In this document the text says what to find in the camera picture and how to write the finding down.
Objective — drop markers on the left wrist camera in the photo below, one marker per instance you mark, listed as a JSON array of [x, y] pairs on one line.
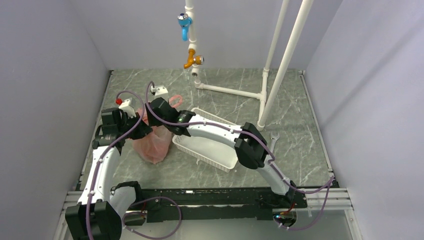
[[126, 106]]

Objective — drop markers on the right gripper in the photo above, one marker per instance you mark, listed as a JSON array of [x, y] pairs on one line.
[[151, 119]]

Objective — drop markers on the white plastic basket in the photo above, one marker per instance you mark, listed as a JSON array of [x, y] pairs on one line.
[[219, 155]]

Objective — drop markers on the pink plastic bag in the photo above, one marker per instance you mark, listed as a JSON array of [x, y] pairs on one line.
[[154, 147]]

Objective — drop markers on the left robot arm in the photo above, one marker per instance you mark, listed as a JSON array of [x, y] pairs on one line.
[[101, 207]]

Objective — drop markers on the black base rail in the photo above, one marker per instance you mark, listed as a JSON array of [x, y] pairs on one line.
[[258, 203]]

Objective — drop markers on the white pipe frame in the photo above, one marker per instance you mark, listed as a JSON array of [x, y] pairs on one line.
[[266, 100]]

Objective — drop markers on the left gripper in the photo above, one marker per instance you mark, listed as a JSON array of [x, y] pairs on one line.
[[143, 130]]

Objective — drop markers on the blue faucet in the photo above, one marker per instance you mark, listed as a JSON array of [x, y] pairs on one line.
[[185, 21]]

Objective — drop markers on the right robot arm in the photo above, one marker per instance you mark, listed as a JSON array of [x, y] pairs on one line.
[[244, 142]]

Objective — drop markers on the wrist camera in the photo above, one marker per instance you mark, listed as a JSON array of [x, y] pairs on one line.
[[160, 91], [126, 106]]

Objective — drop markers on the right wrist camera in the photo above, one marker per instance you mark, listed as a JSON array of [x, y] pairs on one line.
[[160, 91]]

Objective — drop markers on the silver wrench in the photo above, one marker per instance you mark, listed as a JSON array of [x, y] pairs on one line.
[[274, 137]]

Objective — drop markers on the orange faucet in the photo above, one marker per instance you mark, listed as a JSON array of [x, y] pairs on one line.
[[193, 59]]

